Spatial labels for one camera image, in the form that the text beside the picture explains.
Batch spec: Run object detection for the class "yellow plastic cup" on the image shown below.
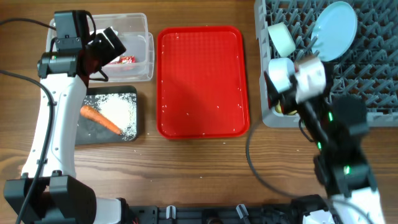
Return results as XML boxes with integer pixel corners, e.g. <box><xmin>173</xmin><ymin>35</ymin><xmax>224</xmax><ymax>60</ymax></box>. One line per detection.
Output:
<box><xmin>275</xmin><ymin>103</ymin><xmax>297</xmax><ymax>116</ymax></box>

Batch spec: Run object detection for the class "red snack wrapper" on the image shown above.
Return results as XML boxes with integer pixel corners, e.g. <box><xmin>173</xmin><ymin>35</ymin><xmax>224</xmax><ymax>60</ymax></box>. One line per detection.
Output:
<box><xmin>109</xmin><ymin>55</ymin><xmax>136</xmax><ymax>64</ymax></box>

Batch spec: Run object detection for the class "light blue bowl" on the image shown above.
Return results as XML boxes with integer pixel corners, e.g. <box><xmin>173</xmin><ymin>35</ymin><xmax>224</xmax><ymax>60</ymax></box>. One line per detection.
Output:
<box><xmin>269</xmin><ymin>58</ymin><xmax>295</xmax><ymax>93</ymax></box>

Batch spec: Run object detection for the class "mint green bowl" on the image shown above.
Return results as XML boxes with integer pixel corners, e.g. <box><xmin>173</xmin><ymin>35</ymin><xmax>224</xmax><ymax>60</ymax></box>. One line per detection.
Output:
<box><xmin>268</xmin><ymin>22</ymin><xmax>296</xmax><ymax>57</ymax></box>

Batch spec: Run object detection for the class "white rice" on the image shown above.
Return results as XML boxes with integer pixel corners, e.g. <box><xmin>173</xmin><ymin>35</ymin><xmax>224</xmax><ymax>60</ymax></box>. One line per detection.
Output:
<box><xmin>83</xmin><ymin>93</ymin><xmax>138</xmax><ymax>141</ymax></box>

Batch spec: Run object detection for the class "orange carrot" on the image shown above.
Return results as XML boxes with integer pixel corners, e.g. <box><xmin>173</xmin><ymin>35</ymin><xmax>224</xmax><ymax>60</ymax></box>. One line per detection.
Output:
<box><xmin>80</xmin><ymin>105</ymin><xmax>122</xmax><ymax>135</ymax></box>

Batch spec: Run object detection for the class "light blue plate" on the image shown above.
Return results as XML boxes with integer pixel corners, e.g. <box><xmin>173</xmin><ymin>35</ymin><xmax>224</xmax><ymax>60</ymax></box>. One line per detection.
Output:
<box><xmin>311</xmin><ymin>1</ymin><xmax>358</xmax><ymax>62</ymax></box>

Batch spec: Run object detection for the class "white napkin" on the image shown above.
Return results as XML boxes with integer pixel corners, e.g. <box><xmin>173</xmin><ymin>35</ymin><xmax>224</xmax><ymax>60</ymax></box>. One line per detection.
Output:
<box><xmin>90</xmin><ymin>27</ymin><xmax>118</xmax><ymax>36</ymax></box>

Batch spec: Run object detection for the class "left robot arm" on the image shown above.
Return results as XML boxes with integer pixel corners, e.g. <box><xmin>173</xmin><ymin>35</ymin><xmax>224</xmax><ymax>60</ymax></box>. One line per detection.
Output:
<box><xmin>4</xmin><ymin>10</ymin><xmax>134</xmax><ymax>223</ymax></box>

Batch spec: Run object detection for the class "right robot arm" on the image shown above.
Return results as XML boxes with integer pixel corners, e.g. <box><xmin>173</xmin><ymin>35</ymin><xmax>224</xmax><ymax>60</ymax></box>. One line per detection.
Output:
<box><xmin>264</xmin><ymin>70</ymin><xmax>385</xmax><ymax>223</ymax></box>

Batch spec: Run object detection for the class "grey dishwasher rack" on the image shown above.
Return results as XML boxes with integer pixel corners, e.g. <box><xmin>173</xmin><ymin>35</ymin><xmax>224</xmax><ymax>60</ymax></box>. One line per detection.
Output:
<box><xmin>254</xmin><ymin>0</ymin><xmax>397</xmax><ymax>127</ymax></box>

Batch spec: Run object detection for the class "black waste tray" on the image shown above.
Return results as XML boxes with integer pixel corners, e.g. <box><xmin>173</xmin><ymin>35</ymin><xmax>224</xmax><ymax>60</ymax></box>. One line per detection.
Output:
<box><xmin>75</xmin><ymin>85</ymin><xmax>139</xmax><ymax>145</ymax></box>

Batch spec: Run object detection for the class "clear plastic bin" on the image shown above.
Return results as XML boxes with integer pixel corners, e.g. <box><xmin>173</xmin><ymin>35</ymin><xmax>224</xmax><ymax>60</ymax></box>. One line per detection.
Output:
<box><xmin>45</xmin><ymin>12</ymin><xmax>155</xmax><ymax>83</ymax></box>

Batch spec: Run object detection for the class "red serving tray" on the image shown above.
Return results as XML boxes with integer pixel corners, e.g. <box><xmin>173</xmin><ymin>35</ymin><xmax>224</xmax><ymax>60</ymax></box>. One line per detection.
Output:
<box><xmin>156</xmin><ymin>26</ymin><xmax>250</xmax><ymax>139</ymax></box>

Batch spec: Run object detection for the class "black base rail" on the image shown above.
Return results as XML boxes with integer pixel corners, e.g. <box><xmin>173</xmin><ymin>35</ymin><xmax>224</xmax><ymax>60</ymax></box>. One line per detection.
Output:
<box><xmin>130</xmin><ymin>204</ymin><xmax>303</xmax><ymax>224</ymax></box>

